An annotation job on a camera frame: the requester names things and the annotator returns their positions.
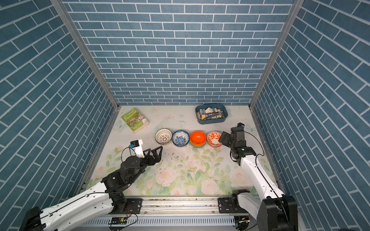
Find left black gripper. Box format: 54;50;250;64
128;147;164;184

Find orange floral bowl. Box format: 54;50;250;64
207;131;222;148

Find white brown patterned bowl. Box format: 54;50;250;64
155;129;172;145

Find plain orange bowl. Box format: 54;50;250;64
190;131;207;145

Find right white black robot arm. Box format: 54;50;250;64
219;123;299;231

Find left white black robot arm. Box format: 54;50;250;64
20;146;163;231

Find art supplies in bin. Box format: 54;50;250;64
196;107;225;120

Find teal plastic bin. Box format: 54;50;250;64
195;103;228;125

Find green cover book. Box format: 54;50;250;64
121;108;149;133

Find left green circuit board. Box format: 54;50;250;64
109;217;128;226

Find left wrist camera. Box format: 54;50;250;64
129;139;144;158

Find aluminium mounting rail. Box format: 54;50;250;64
57;195;298;217

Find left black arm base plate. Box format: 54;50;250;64
113;198;143;214

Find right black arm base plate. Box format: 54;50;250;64
217;197;248;214

